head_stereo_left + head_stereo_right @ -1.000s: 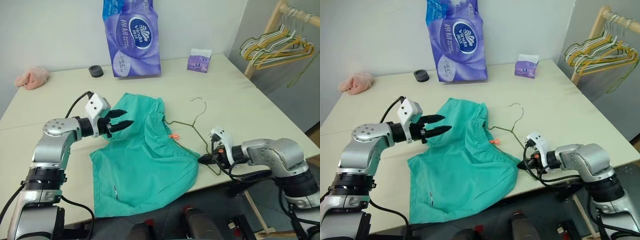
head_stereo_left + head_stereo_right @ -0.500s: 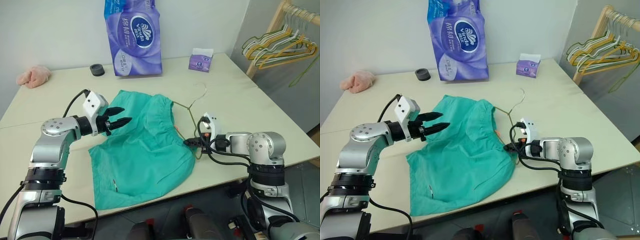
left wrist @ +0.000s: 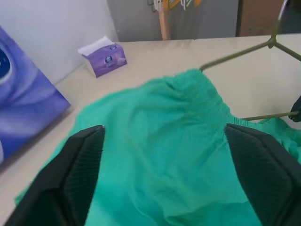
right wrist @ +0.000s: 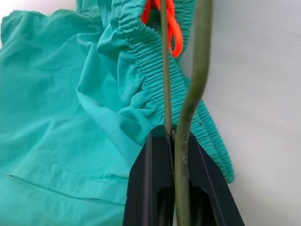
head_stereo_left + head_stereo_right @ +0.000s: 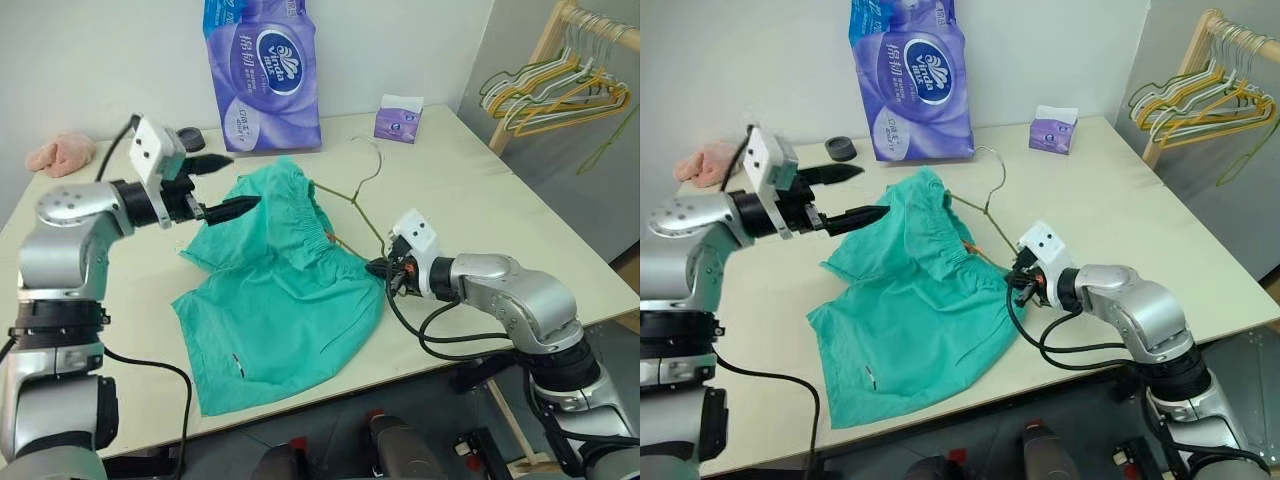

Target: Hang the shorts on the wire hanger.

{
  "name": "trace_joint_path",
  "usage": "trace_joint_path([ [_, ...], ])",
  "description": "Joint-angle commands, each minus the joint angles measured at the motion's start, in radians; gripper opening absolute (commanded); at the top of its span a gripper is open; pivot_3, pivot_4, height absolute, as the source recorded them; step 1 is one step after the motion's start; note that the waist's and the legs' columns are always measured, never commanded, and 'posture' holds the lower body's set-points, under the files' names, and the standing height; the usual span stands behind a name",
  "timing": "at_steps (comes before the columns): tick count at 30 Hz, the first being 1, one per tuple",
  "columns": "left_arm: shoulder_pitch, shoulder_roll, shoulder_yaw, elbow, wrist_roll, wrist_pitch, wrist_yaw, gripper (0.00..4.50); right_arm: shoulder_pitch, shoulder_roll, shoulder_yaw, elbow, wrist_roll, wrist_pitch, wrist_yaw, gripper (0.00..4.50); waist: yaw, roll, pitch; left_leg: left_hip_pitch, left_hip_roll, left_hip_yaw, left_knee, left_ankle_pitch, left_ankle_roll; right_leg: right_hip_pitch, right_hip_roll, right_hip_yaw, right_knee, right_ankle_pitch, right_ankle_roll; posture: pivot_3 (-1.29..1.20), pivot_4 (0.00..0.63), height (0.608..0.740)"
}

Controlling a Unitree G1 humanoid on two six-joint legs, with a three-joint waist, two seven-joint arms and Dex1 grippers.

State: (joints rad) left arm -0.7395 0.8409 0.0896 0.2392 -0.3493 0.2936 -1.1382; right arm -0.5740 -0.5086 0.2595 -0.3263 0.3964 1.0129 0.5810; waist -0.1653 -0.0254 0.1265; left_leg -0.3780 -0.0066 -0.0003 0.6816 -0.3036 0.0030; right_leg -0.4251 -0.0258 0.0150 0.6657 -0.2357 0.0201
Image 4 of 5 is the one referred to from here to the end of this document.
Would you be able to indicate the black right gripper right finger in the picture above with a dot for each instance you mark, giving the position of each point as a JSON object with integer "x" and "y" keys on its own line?
{"x": 211, "y": 188}

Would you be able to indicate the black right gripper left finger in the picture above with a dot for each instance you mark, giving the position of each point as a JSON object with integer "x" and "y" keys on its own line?
{"x": 150, "y": 176}

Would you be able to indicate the teal shorts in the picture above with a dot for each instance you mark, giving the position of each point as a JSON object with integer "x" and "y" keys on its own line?
{"x": 58, "y": 106}

